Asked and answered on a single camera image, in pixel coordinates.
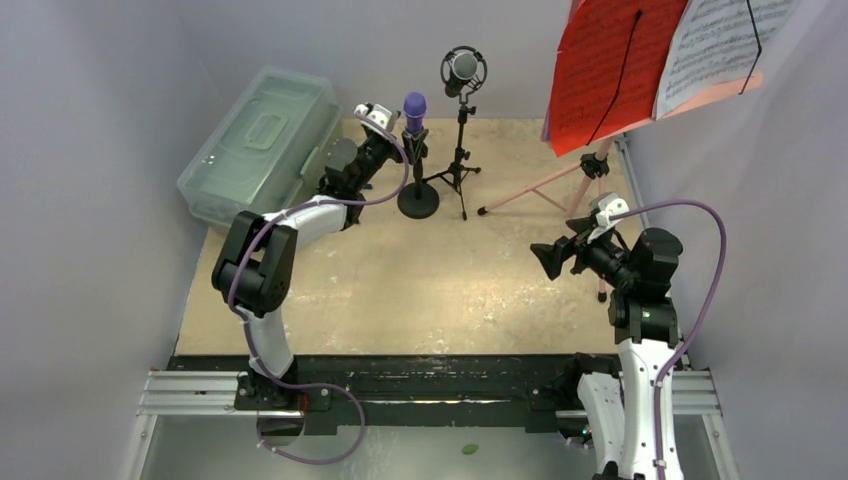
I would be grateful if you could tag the red sheet music page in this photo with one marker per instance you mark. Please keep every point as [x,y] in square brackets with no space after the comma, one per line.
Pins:
[608,66]

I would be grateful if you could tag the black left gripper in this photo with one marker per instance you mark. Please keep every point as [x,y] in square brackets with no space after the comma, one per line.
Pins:
[392,148]

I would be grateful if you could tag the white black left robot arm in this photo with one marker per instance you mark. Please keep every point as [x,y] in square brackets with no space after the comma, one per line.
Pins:
[253,271]

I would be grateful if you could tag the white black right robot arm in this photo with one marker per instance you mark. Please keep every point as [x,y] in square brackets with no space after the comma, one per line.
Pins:
[630,411]

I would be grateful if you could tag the clear green plastic storage box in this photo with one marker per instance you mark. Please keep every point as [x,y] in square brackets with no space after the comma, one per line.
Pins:
[268,152]

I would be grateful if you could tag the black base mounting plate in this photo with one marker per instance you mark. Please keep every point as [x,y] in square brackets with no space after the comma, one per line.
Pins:
[329,405]

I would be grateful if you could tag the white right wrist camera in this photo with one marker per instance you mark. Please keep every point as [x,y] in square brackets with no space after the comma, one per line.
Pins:
[606,207]

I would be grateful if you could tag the white sheet music page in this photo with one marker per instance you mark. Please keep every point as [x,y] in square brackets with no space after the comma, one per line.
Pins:
[715,51]

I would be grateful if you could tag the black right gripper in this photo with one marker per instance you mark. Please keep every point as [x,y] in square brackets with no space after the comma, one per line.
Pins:
[577,248]

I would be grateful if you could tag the black silver condenser microphone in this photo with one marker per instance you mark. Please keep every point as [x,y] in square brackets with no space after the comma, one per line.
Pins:
[463,72]

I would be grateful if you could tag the purple toy microphone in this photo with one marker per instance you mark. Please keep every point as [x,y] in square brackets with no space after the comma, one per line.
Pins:
[414,109]

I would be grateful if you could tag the aluminium front frame rail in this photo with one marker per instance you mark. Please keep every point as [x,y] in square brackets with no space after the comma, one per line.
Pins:
[185,391]

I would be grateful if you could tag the black round-base mic stand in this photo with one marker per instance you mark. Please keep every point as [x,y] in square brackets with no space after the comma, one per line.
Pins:
[417,200]

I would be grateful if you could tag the black tripod mic stand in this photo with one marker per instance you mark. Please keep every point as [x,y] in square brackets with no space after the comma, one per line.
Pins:
[456,172]

